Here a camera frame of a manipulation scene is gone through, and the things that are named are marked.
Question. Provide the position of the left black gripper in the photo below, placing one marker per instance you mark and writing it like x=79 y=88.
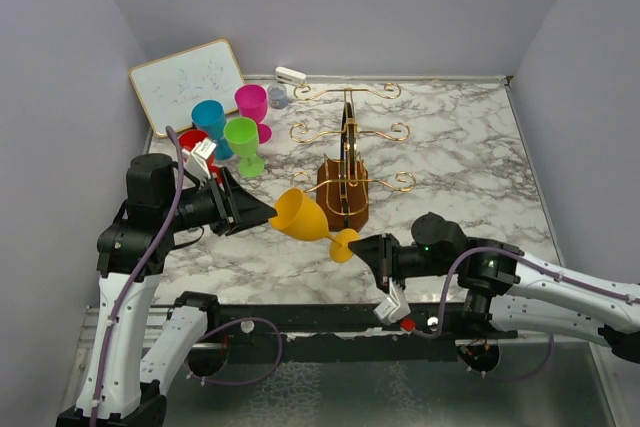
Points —
x=237 y=209

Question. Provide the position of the small whiteboard gold frame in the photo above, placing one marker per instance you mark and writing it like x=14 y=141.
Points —
x=170 y=87

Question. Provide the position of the green plastic wine glass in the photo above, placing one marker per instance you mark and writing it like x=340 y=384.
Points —
x=242 y=136

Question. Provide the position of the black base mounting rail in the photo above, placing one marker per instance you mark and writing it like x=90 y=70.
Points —
x=326 y=333

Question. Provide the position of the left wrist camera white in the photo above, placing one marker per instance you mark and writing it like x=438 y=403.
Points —
x=197 y=160

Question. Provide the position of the gold wire wine glass rack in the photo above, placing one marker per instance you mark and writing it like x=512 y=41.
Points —
x=342 y=183

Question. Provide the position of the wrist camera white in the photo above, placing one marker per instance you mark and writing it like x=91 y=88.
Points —
x=197 y=160
x=394 y=308

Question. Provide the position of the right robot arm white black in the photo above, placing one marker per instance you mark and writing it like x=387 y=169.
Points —
x=507 y=289

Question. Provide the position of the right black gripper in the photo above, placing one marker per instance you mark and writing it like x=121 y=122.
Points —
x=378 y=252

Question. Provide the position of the red plastic wine glass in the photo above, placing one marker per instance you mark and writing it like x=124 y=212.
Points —
x=192 y=137

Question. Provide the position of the white whiteboard eraser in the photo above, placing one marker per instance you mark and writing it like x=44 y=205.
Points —
x=289 y=76

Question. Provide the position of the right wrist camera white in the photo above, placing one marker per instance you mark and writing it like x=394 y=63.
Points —
x=394 y=308

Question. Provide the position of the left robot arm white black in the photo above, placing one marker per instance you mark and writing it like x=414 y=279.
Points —
x=127 y=385

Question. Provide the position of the yellow plastic wine glass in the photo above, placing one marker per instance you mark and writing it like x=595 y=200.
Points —
x=301 y=218

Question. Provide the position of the blue plastic wine glass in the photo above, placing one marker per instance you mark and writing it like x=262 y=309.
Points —
x=210 y=117

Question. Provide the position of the magenta plastic wine glass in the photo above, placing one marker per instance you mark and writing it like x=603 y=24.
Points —
x=252 y=102

